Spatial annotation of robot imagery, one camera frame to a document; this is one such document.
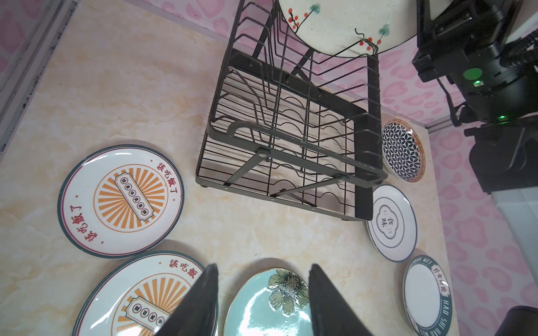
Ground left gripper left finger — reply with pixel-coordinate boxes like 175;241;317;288
156;263;219;336

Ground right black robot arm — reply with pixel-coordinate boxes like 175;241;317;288
413;1;537;275

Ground black wire dish rack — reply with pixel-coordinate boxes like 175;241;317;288
196;1;388;221

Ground navy geometric pattern plate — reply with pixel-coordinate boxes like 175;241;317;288
382;118;426;183

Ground small orange sunburst plate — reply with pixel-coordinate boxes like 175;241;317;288
57;144;185;259

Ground teal plate with flower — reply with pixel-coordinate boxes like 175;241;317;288
222;267;313;335

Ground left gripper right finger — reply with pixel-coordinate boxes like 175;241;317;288
308;264;372;336

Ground right black corrugated cable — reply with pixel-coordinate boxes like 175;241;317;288
502;24;538;68

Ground cream plate red berries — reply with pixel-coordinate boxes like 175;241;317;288
279;0;417;58

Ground white plate blue clover outline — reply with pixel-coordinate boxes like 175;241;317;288
367;185;418;263

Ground large orange sunburst plate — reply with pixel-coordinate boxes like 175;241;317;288
72;251;205;335

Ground left aluminium wall frame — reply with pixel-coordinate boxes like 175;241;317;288
1;1;79;155

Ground white plate dark lettered rim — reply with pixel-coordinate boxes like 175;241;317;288
403;255;453;336

